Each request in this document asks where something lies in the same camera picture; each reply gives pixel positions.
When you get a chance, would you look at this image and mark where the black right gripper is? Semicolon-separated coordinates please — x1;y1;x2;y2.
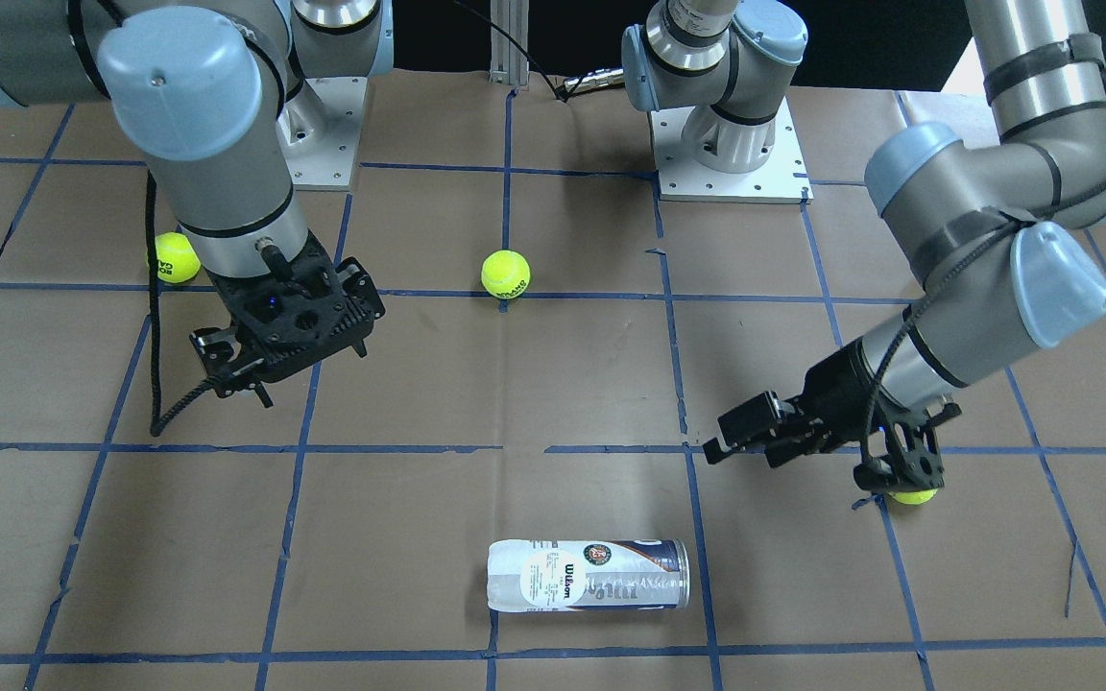
190;235;386;407

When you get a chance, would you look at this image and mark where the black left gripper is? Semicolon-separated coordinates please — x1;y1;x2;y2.
703;342;962;494

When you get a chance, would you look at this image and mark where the clear tennis ball can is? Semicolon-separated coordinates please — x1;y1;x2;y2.
486;540;692;613

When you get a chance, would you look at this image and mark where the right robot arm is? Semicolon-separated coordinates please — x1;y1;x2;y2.
0;1;394;397

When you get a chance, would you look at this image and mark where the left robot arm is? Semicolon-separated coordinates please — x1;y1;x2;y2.
705;1;1106;494

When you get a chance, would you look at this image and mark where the yellow tennis ball far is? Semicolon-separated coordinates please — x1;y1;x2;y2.
145;231;204;285

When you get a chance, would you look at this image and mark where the yellow tennis ball near base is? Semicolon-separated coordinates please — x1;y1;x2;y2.
887;488;939;506

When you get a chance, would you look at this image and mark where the yellow tennis ball middle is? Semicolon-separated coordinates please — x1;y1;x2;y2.
480;250;532;300

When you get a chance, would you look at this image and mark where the brown paper table cover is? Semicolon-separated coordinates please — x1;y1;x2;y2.
0;71;1106;690

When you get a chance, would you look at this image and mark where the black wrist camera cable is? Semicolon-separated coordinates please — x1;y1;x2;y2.
142;172;228;439

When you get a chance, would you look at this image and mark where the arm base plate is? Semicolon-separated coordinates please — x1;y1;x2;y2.
277;76;369;192
649;100;813;205

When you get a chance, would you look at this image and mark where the aluminium frame post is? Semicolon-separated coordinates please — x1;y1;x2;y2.
489;0;530;90

